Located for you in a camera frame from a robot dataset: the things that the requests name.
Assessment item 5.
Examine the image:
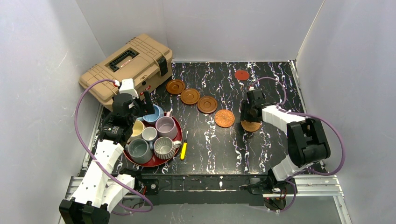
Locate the light blue mug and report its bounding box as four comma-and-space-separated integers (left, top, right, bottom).
142, 105, 164, 125

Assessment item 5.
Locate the woven rattan coaster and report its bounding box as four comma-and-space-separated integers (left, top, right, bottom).
240, 121, 261, 132
214, 110, 235, 128

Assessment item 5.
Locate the red apple coaster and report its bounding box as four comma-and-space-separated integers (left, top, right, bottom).
234, 70, 250, 81

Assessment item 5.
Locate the dark grey mug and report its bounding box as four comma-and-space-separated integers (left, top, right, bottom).
126, 139, 153, 164

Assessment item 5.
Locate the brown wooden coaster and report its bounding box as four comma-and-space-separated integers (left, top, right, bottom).
181, 88, 200, 105
166, 79, 185, 95
197, 96, 218, 113

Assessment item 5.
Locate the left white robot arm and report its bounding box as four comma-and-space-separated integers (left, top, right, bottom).
59, 121, 153, 224

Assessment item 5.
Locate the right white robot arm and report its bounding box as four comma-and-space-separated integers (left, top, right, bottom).
240, 88, 331, 190

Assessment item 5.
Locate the cream yellow mug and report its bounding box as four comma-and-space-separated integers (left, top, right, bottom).
127, 120, 146, 143

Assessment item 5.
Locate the lilac mug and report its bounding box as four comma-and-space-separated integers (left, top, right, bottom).
155, 112, 177, 139

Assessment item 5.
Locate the small white grey mug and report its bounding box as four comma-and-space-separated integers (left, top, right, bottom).
141, 127, 158, 150

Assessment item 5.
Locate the ribbed beige mug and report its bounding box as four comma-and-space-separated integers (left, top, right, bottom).
154, 137, 182, 160

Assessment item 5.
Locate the tan plastic toolbox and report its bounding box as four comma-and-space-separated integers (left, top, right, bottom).
79, 34, 173, 111

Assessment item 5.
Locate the red round tray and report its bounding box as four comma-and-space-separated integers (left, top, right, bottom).
124, 112, 183, 167

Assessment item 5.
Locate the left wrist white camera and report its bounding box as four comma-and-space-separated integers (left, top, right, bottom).
119, 78, 139, 98

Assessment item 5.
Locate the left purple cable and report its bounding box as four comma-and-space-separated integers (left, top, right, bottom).
74, 79, 154, 216

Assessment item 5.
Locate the purple cable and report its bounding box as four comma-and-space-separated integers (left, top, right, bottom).
74, 79, 154, 216
250, 77, 345, 213

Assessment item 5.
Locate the yellow handled screwdriver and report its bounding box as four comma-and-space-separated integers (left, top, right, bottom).
180, 131, 189, 160

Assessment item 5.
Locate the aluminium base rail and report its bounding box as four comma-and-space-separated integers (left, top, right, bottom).
58, 175, 354, 224

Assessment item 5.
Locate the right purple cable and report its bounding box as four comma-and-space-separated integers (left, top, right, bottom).
250, 77, 345, 213

